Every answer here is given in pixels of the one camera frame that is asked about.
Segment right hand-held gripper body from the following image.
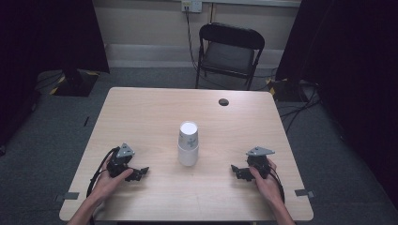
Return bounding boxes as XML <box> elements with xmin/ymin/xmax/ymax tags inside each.
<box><xmin>245</xmin><ymin>145</ymin><xmax>276</xmax><ymax>180</ymax></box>

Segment black curtain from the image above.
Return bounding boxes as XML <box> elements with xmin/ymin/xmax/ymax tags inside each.
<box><xmin>275</xmin><ymin>0</ymin><xmax>398</xmax><ymax>208</ymax></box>
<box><xmin>0</xmin><ymin>0</ymin><xmax>111</xmax><ymax>148</ymax></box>

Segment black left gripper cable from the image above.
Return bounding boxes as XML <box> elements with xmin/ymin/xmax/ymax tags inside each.
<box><xmin>85</xmin><ymin>145</ymin><xmax>122</xmax><ymax>199</ymax></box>

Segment person's right hand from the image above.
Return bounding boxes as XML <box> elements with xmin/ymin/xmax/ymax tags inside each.
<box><xmin>249</xmin><ymin>157</ymin><xmax>283</xmax><ymax>206</ymax></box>

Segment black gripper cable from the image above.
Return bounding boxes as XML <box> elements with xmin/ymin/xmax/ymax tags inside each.
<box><xmin>268</xmin><ymin>164</ymin><xmax>286</xmax><ymax>204</ymax></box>
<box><xmin>85</xmin><ymin>145</ymin><xmax>122</xmax><ymax>199</ymax></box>

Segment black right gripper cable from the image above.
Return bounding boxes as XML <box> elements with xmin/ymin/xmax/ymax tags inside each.
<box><xmin>268</xmin><ymin>164</ymin><xmax>286</xmax><ymax>204</ymax></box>

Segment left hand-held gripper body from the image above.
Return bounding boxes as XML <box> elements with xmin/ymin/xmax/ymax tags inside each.
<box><xmin>106</xmin><ymin>142</ymin><xmax>136</xmax><ymax>179</ymax></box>

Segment stack of white cups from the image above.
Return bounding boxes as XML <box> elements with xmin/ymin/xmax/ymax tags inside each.
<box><xmin>178</xmin><ymin>120</ymin><xmax>200</xmax><ymax>148</ymax></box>

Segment white paper cup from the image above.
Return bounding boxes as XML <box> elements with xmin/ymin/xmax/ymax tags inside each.
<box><xmin>176</xmin><ymin>143</ymin><xmax>200</xmax><ymax>168</ymax></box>

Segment black floor cables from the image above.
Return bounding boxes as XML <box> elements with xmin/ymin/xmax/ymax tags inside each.
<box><xmin>276</xmin><ymin>79</ymin><xmax>324</xmax><ymax>133</ymax></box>

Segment white wall socket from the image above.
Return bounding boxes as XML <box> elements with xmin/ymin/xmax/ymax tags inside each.
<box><xmin>180</xmin><ymin>0</ymin><xmax>204</xmax><ymax>14</ymax></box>

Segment person's left hand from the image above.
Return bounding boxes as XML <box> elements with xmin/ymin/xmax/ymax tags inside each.
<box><xmin>93</xmin><ymin>156</ymin><xmax>134</xmax><ymax>204</ymax></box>

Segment black folding chair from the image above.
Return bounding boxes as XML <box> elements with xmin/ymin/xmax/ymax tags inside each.
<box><xmin>194</xmin><ymin>22</ymin><xmax>267</xmax><ymax>92</ymax></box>

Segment grey tape strip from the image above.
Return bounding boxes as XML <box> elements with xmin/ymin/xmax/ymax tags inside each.
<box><xmin>294</xmin><ymin>188</ymin><xmax>315</xmax><ymax>199</ymax></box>
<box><xmin>54</xmin><ymin>191</ymin><xmax>81</xmax><ymax>203</ymax></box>

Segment black wall socket cable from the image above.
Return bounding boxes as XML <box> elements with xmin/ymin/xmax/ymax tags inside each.
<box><xmin>185</xmin><ymin>8</ymin><xmax>201</xmax><ymax>72</ymax></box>

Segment black stand base yellow tape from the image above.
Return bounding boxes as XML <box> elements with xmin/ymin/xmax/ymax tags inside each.
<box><xmin>49</xmin><ymin>68</ymin><xmax>101</xmax><ymax>98</ymax></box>
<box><xmin>266</xmin><ymin>77</ymin><xmax>302</xmax><ymax>103</ymax></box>

